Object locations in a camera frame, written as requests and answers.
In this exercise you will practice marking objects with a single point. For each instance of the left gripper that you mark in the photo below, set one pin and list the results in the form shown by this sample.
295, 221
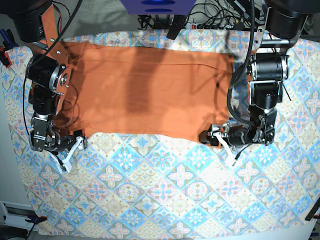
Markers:
236, 136

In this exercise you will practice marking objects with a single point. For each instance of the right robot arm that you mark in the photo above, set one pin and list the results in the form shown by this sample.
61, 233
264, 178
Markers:
40, 22

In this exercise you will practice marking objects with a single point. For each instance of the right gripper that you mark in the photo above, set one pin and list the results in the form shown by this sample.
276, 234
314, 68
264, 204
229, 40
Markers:
67, 142

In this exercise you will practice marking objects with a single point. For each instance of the blue clamp bottom left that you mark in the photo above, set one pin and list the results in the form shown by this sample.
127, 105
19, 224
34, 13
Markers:
34, 220

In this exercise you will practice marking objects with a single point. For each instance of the black clamp bottom right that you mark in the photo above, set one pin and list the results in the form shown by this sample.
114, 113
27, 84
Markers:
312, 214

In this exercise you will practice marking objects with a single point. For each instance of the orange T-shirt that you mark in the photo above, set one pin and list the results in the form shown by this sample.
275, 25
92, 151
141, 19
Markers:
145, 90

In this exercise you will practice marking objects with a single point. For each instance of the red black clamp left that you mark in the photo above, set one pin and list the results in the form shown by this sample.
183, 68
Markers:
7, 44

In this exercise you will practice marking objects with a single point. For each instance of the power strip with red switch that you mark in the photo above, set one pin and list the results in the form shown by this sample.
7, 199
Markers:
237, 27

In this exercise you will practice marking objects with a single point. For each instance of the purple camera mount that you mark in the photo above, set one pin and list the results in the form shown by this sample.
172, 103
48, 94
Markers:
158, 7

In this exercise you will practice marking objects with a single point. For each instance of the patterned blue tablecloth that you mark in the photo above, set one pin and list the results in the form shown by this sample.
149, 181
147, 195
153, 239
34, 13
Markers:
152, 186

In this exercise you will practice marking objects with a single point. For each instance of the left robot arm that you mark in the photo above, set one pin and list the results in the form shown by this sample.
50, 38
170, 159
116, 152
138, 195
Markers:
266, 71

